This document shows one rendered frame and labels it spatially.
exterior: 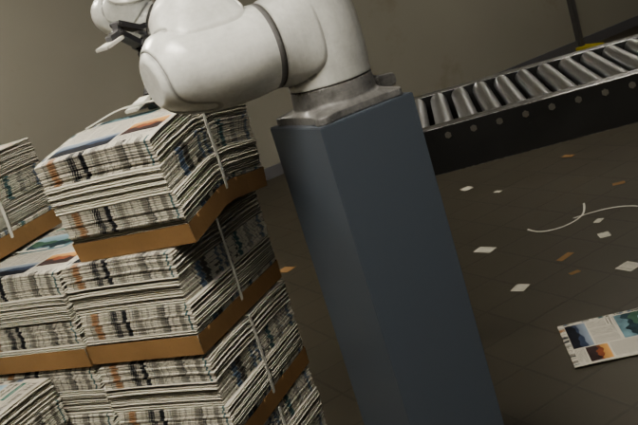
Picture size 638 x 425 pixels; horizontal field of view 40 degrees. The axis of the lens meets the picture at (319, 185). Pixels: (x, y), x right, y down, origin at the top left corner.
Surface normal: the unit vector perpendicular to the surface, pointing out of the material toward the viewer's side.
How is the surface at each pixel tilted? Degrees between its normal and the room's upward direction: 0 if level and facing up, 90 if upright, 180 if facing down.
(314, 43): 94
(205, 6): 59
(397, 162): 90
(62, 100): 90
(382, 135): 90
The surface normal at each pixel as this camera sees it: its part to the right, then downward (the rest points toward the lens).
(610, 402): -0.29, -0.93
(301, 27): 0.34, 0.01
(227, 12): 0.29, -0.49
